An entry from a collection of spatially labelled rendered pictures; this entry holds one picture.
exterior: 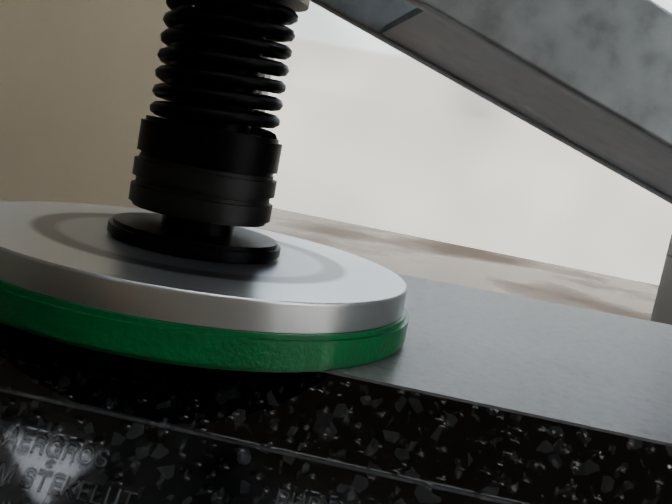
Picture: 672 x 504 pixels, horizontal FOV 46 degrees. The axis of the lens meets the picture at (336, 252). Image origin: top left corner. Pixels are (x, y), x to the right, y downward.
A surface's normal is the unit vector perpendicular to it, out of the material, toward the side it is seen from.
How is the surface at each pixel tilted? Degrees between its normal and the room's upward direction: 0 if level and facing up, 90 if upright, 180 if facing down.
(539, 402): 0
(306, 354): 90
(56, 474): 45
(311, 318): 90
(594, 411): 0
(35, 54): 90
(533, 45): 90
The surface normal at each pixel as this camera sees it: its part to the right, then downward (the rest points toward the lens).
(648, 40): 0.14, 0.17
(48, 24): -0.14, 0.11
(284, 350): 0.51, 0.21
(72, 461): 0.06, -0.61
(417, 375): 0.18, -0.97
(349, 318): 0.72, 0.23
